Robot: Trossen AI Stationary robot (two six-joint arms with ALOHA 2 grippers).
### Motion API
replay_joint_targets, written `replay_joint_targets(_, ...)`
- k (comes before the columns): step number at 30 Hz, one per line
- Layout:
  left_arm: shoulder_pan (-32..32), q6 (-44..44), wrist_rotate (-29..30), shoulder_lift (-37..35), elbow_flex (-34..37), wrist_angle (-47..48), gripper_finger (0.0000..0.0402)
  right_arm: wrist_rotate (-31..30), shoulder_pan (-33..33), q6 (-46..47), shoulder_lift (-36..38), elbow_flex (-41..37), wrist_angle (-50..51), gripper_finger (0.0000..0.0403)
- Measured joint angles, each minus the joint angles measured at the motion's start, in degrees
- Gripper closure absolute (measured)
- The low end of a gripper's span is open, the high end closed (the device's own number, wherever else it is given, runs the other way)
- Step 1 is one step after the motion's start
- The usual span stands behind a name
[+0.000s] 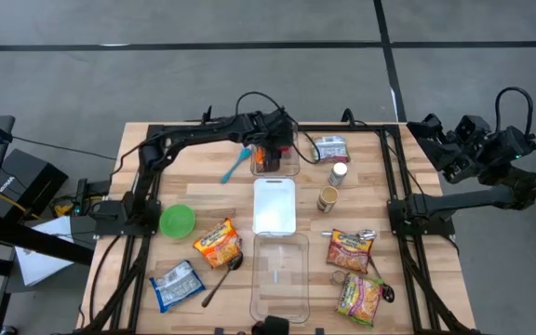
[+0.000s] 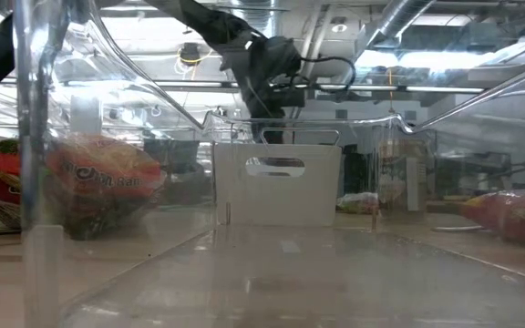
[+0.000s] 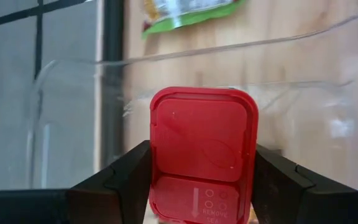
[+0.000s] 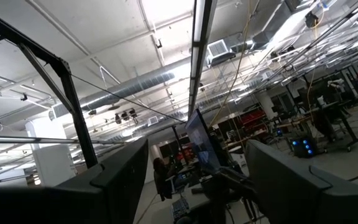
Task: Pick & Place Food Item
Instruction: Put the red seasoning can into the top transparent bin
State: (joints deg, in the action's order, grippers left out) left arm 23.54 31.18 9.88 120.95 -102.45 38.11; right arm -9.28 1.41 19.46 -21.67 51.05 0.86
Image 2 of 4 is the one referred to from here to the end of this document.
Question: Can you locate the clear plastic storage bin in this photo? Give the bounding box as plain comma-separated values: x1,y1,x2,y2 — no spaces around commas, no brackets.
11,0,525,328

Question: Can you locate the silver metal spoon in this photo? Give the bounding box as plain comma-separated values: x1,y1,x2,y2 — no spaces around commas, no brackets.
430,224,491,234

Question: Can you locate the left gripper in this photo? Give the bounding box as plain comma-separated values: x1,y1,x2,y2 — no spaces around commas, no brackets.
240,36,308,143

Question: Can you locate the white plastic bin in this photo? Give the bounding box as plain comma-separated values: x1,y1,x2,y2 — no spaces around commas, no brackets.
213,142,343,228

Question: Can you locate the black background monitor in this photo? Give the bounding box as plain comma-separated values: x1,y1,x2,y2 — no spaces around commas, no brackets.
142,138,201,206

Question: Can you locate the ribbed silver air duct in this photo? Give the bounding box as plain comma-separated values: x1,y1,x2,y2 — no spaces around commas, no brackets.
232,0,291,40

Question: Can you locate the red roast beef ramen packet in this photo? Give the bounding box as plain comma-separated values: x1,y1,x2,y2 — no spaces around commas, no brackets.
426,189,525,250

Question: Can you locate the orange chicken ramen packet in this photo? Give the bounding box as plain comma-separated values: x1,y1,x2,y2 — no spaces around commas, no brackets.
0,133,167,241

